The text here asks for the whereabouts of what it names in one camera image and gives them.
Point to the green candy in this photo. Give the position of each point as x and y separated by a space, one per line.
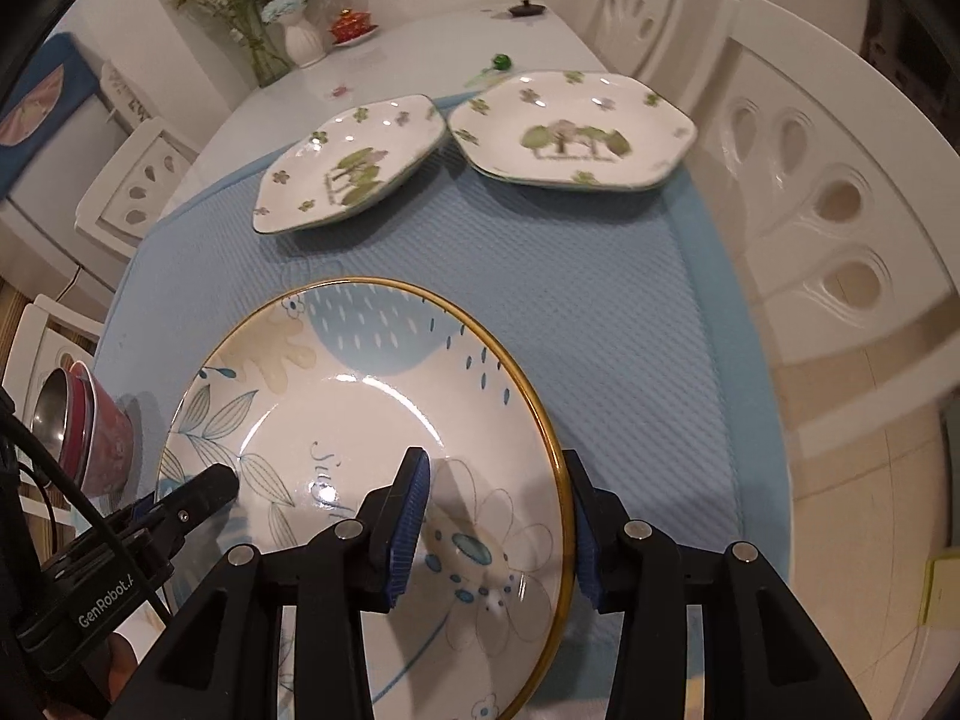
500 61

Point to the white fridge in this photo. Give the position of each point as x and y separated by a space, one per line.
45 225

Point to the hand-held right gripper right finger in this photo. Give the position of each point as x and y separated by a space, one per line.
589 577

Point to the black lid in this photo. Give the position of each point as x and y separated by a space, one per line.
527 9

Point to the large hexagonal floral plate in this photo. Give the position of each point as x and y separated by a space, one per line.
570 135

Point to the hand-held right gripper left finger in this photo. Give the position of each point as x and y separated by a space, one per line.
409 532

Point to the white corner shelf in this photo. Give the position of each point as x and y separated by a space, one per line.
127 97

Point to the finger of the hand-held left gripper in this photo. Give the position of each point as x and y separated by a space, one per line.
142 510
206 487

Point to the blue waffle table mat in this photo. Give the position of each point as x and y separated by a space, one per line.
600 300

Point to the glass vase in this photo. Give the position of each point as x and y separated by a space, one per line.
266 60

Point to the white dining chair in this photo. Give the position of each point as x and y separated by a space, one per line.
825 202
142 180
45 330
637 15

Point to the round gold-rimmed plate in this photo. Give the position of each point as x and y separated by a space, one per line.
360 405

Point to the small hexagonal floral plate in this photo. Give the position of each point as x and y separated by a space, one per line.
337 172

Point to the red lidded teacup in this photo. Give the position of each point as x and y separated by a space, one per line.
352 28

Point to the pink steel bowl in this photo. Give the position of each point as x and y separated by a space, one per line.
56 420

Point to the white ribbed vase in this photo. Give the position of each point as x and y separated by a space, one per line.
304 45

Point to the blue cloth cover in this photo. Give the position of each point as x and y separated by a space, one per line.
45 97

